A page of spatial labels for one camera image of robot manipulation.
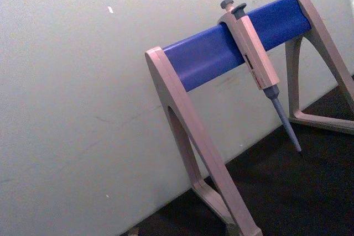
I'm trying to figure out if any pipette stand with blue bar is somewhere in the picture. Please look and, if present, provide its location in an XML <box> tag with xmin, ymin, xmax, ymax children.
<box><xmin>129</xmin><ymin>0</ymin><xmax>354</xmax><ymax>236</ymax></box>

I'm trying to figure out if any beige pipette with grey tip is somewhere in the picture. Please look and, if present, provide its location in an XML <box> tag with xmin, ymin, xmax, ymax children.
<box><xmin>217</xmin><ymin>0</ymin><xmax>303</xmax><ymax>153</ymax></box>

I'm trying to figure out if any black table cloth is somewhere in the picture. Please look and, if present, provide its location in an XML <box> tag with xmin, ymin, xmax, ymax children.
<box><xmin>137</xmin><ymin>74</ymin><xmax>354</xmax><ymax>236</ymax></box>

